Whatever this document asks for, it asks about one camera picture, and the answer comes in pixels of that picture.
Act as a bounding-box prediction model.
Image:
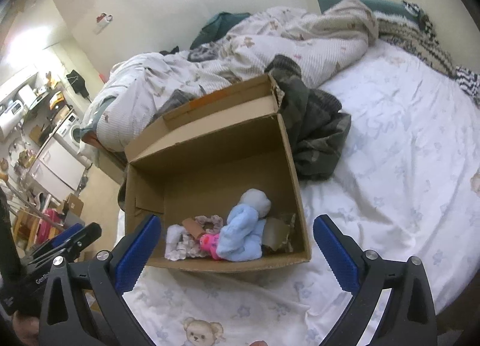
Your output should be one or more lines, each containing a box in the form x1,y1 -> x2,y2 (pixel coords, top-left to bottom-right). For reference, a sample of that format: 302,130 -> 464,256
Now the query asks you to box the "white lace scrunchie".
164,224 -> 205,261

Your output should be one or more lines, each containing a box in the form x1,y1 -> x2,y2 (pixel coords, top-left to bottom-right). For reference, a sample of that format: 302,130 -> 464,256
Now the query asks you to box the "beige lace scrunchie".
193,214 -> 224,235

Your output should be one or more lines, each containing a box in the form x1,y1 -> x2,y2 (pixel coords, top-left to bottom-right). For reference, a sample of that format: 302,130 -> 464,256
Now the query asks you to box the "light blue fluffy sock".
216,204 -> 266,261

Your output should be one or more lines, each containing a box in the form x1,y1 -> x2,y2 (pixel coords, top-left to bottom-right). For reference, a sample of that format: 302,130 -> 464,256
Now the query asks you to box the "white fluffy sock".
239,189 -> 272,219

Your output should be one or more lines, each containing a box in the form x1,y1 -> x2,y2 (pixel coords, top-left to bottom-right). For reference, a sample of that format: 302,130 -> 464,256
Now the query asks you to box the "brown paper piece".
262,213 -> 296,254

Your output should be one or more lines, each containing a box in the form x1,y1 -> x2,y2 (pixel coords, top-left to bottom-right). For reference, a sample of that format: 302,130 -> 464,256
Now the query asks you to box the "white floral bed sheet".
125,41 -> 479,345

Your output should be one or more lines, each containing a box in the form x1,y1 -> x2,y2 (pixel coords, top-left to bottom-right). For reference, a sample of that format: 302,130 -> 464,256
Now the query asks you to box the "cardboard box beside bed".
97,150 -> 125,185

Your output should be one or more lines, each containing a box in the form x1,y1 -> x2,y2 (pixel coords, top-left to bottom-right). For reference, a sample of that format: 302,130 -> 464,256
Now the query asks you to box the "open cardboard box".
124,74 -> 312,273

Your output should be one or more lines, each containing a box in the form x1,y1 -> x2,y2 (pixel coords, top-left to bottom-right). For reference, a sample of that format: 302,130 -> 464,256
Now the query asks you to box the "white washing machine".
54,112 -> 81,155

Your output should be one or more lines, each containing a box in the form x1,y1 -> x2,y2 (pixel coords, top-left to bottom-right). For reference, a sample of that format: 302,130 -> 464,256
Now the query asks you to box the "camouflage jacket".
264,55 -> 352,180

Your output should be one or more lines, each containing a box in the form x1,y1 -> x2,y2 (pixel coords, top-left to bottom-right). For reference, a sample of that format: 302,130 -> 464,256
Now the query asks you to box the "beige patterned duvet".
80,0 -> 379,152

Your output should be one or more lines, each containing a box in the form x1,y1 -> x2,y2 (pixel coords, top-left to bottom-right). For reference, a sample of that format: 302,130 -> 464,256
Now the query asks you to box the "black white knitted blanket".
374,1 -> 479,108

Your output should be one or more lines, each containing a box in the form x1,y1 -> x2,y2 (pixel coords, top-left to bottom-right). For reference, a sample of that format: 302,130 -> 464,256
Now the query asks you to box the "green pillow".
317,0 -> 418,21

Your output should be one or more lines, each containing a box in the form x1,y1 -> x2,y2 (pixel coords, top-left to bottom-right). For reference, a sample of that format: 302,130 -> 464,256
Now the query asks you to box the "dark green cushion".
190,12 -> 251,49

